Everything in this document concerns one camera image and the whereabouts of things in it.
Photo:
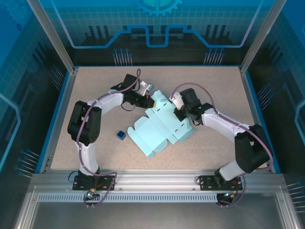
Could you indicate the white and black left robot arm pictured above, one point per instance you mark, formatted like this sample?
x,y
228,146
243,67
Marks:
x,y
110,100

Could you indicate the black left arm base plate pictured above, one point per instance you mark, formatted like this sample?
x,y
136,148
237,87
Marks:
x,y
104,181

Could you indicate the light blue paper box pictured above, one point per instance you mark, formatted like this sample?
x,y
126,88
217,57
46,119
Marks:
x,y
155,128

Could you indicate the aluminium frame post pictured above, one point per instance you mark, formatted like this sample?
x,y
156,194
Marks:
x,y
54,38
259,35

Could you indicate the blue table edge strip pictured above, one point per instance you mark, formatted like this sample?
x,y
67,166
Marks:
x,y
262,119
56,124

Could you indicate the blue toy block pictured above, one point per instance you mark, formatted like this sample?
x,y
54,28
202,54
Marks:
x,y
121,135

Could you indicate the grey metal tray sheet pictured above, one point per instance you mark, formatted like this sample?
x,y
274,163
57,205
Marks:
x,y
155,215

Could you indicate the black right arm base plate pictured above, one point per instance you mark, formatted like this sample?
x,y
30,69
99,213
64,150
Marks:
x,y
207,182

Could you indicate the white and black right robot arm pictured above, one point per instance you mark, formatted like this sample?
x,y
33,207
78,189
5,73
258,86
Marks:
x,y
221,121

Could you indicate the aluminium frame rail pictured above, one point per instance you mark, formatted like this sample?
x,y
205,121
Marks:
x,y
155,180

